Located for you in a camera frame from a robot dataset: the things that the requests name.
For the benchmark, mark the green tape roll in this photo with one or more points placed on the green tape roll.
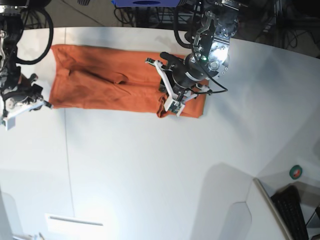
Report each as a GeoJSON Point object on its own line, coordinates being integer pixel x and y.
{"type": "Point", "coordinates": [296, 172]}

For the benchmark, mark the blue box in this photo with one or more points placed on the blue box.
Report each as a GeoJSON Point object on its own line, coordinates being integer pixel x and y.
{"type": "Point", "coordinates": [146, 3]}

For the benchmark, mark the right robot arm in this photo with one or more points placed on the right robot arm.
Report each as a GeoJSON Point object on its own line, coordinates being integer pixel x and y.
{"type": "Point", "coordinates": [13, 21]}

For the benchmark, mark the orange t-shirt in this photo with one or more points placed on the orange t-shirt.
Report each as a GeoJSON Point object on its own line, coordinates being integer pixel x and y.
{"type": "Point", "coordinates": [91, 77]}

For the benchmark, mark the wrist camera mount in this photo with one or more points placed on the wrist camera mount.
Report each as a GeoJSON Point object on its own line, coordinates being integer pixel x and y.
{"type": "Point", "coordinates": [8, 118]}
{"type": "Point", "coordinates": [176, 100]}

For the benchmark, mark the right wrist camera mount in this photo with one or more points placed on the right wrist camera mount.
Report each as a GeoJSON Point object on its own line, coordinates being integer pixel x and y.
{"type": "Point", "coordinates": [8, 118]}

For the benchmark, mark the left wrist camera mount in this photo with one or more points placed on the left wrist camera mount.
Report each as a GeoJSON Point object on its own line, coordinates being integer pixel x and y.
{"type": "Point", "coordinates": [176, 100]}

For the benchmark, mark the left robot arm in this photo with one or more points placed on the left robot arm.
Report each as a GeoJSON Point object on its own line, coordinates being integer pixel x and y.
{"type": "Point", "coordinates": [213, 24]}

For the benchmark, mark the black keyboard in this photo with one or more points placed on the black keyboard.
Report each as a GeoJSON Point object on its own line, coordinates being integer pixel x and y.
{"type": "Point", "coordinates": [288, 204]}

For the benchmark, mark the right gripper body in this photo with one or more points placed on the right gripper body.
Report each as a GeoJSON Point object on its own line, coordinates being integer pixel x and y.
{"type": "Point", "coordinates": [18, 96]}

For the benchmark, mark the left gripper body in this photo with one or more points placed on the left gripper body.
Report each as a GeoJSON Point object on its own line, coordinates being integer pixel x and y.
{"type": "Point", "coordinates": [183, 77]}

